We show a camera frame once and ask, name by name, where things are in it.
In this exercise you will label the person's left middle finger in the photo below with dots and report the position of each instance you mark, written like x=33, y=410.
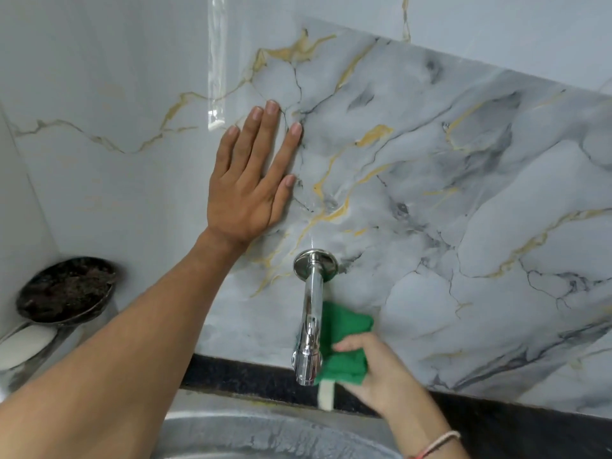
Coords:
x=264, y=133

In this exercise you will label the person's left hand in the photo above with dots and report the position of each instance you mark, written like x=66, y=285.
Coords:
x=241, y=200

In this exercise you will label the white plate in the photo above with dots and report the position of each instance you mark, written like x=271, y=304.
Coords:
x=24, y=346

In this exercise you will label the dark pan with burnt residue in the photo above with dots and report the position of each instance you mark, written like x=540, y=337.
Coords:
x=64, y=291

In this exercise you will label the person's right thumb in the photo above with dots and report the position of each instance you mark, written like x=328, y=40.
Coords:
x=351, y=343

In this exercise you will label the person's left forearm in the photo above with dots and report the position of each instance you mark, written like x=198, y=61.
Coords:
x=110, y=358

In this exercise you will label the person's left thumb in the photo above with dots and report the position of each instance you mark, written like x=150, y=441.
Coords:
x=284, y=198

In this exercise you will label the person's right hand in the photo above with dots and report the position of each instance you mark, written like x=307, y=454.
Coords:
x=387, y=382

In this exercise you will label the stainless steel sink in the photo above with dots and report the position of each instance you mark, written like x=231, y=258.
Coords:
x=267, y=432

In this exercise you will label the person's right forearm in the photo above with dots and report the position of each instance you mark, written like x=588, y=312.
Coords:
x=425, y=427

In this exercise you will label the steel container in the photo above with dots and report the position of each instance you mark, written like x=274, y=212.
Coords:
x=33, y=370

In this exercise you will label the green scrub sponge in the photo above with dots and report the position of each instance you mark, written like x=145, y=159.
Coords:
x=343, y=344

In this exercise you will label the person's left little finger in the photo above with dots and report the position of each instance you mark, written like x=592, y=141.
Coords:
x=224, y=150

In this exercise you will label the chrome wall faucet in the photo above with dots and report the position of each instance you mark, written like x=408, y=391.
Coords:
x=309, y=325

